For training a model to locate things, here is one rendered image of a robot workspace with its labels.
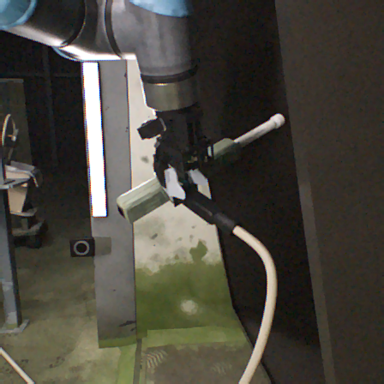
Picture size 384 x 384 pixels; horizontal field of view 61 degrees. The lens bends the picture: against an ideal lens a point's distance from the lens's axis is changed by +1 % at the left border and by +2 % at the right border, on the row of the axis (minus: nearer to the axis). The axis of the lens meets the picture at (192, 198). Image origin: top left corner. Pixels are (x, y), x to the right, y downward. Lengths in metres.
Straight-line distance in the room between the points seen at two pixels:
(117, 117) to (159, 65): 0.94
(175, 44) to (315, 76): 0.22
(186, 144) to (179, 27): 0.17
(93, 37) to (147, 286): 1.22
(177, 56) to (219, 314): 1.36
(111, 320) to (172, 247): 0.45
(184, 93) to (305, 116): 0.23
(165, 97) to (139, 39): 0.08
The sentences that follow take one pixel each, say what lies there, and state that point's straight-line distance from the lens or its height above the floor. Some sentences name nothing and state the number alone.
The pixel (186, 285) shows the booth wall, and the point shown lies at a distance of 1.57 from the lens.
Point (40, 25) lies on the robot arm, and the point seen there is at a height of 1.12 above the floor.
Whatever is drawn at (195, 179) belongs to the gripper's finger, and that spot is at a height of 0.91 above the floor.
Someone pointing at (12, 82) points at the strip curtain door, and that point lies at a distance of 11.17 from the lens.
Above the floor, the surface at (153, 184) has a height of 0.90.
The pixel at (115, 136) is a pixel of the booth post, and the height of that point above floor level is 0.99.
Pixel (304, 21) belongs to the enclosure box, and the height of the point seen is 1.09.
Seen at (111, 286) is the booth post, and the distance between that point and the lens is 1.57.
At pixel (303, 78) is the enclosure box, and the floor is 1.05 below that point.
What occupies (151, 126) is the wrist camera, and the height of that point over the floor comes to 1.01.
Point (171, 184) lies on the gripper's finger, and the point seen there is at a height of 0.90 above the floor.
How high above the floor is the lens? 1.00
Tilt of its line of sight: 11 degrees down
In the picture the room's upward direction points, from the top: straight up
